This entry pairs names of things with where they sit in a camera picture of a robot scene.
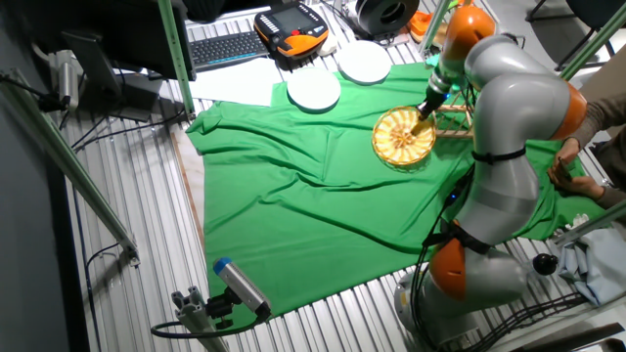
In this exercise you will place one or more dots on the black office chair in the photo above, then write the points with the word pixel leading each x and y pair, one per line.
pixel 582 19

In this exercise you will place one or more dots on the white round plate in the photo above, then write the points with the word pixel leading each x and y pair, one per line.
pixel 313 89
pixel 364 61

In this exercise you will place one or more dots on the silver camera with blue cap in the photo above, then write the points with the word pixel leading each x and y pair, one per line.
pixel 242 287

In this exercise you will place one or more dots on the orange plastic object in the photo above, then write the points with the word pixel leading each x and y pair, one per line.
pixel 420 24

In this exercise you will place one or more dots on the black round knob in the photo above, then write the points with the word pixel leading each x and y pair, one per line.
pixel 545 264

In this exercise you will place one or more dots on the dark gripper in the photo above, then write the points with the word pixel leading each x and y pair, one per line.
pixel 435 95

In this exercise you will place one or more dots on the black monitor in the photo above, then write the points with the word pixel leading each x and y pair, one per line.
pixel 142 34

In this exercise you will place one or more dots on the orange black teach pendant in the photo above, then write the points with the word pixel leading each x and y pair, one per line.
pixel 291 29

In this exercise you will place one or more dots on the silver orange robot arm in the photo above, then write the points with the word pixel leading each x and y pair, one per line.
pixel 518 112

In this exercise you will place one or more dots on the black filament spool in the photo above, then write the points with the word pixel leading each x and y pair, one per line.
pixel 386 14

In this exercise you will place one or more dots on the person left forearm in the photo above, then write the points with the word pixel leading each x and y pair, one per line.
pixel 613 198

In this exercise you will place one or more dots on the white paper sheet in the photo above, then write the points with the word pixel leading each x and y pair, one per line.
pixel 235 83

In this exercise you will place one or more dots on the green cloth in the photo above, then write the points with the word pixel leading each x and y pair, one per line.
pixel 293 195

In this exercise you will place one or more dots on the aluminium profile camera mount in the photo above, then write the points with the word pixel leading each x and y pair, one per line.
pixel 195 318

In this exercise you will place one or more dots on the person left hand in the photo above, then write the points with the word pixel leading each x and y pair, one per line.
pixel 582 188

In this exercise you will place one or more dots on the light blue cloth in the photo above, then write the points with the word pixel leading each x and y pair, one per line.
pixel 596 266

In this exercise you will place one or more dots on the metal frame beam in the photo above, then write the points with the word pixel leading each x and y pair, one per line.
pixel 63 156
pixel 594 222
pixel 176 58
pixel 592 46
pixel 435 24

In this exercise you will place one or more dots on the person right forearm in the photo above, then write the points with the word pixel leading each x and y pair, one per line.
pixel 601 117

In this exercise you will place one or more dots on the wooden dish rack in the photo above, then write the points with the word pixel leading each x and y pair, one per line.
pixel 455 132

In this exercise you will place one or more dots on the orange woven basket dish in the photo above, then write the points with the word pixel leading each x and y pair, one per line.
pixel 396 146

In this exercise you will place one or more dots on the silver cylindrical camera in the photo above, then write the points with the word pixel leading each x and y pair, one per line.
pixel 67 78

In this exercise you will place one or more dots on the person right hand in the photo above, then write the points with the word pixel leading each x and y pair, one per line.
pixel 565 154

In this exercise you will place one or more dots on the black keyboard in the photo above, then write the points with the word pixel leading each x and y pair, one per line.
pixel 227 50

